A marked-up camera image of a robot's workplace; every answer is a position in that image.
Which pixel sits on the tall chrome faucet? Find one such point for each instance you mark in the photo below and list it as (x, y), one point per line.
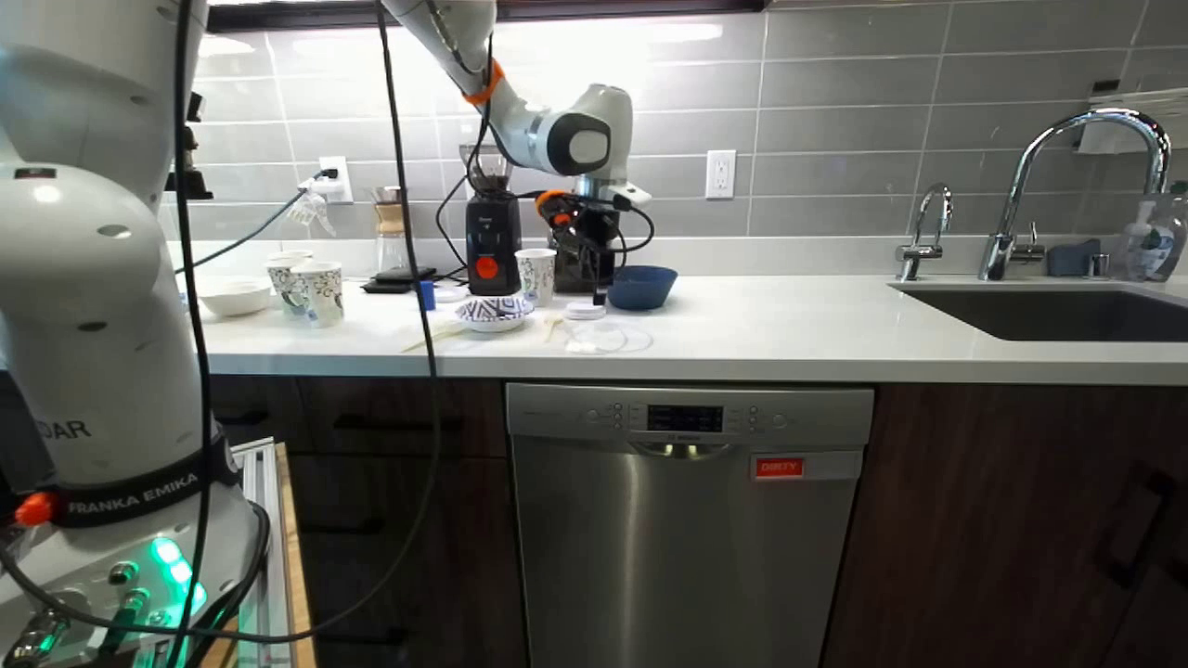
(1090, 118)

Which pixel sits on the patterned paper cup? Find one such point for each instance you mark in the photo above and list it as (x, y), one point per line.
(282, 283)

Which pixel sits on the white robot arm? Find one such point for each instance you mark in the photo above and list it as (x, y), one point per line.
(88, 309)

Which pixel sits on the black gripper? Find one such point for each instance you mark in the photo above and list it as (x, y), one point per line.
(584, 223)

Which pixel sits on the wooden robot cart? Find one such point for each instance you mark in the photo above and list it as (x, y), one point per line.
(295, 580)

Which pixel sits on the black coffee scale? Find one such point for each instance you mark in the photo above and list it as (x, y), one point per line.
(396, 283)

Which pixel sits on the stainless steel dishwasher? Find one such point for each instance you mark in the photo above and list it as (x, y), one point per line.
(682, 557)

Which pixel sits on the black orange bottle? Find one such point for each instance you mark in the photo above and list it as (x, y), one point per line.
(493, 246)

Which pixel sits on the white light switch plate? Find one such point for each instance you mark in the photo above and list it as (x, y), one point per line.
(723, 171)

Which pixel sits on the small chrome faucet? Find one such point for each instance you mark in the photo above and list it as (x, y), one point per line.
(929, 210)

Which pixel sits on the dark wood cabinet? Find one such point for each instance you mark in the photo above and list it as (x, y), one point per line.
(988, 531)
(371, 531)

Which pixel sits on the glass carafe with wooden collar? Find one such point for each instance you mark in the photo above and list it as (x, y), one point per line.
(396, 242)

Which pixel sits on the patterned ceramic mug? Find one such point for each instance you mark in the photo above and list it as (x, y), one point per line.
(322, 296)

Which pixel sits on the white bowl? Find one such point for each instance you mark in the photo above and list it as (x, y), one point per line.
(235, 299)

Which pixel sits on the kitchen sink basin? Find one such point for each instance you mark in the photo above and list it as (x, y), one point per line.
(1062, 316)

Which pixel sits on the metal robot mounting base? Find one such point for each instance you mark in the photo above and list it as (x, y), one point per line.
(123, 580)

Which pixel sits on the small blue cylinder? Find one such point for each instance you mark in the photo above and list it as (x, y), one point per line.
(429, 299)

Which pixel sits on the blue bowl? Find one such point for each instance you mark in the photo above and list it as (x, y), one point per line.
(645, 288)

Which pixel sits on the white wall outlet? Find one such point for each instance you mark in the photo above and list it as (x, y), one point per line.
(335, 179)

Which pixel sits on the blue white patterned paper plate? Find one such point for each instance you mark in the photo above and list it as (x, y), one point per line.
(495, 316)

